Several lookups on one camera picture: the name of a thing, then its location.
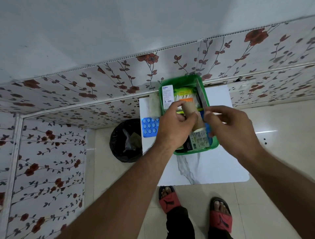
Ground person's right hand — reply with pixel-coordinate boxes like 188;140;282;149
203;106;263;162

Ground person's left hand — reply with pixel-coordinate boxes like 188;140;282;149
155;100;199;151

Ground brown bandage roll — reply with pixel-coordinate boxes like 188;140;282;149
179;101;210;150

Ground silver blister strip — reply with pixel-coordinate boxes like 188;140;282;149
196;79;210;112

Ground person's right forearm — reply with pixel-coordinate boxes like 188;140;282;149
242;147;315;239

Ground person's left forearm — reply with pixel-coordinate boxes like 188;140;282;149
56;141;179;239

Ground blue packet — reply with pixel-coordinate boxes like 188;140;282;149
200;110;213;146

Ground cotton swab packet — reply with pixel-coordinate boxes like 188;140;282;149
174;88;201;109

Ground black packet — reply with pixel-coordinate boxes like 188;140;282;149
183;134;195;151

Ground white medicine box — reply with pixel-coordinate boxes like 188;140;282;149
162;85;176;112

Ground green plastic tray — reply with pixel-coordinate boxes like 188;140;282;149
158;74;220;155

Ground white gauze pad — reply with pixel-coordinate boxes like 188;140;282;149
147;93;162;119

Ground blue pill blister pack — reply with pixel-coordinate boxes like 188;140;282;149
141;117;160;138

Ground black trash bin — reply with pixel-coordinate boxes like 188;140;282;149
109;118;144;163

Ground person's left red sandal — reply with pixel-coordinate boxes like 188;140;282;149
158;186;182;214

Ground person's red sandal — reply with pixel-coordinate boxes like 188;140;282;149
209;197;233;234
158;186;182;214

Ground person's right red sandal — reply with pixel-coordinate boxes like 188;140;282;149
209;197;233;234

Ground person's black trousers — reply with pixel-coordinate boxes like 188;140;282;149
166;206;234;239

